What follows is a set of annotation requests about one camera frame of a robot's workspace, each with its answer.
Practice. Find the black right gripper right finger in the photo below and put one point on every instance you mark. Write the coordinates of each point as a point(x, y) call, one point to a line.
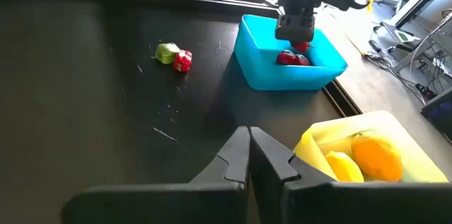
point(335, 206)

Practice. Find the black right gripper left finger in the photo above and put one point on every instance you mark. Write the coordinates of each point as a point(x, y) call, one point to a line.
point(212, 203)

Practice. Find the red bell pepper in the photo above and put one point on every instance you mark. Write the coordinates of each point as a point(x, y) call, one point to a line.
point(303, 60)
point(301, 46)
point(286, 57)
point(182, 62)

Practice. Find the blue plastic basket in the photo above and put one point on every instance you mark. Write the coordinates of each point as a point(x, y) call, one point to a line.
point(268, 75)

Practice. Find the yellow plastic basket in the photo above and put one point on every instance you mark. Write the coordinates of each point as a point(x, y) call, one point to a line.
point(420, 171)

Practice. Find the green bell pepper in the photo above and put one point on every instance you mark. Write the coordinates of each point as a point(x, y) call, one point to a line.
point(166, 53)

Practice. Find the black computer tower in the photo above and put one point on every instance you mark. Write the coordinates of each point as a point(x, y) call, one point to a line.
point(438, 114)

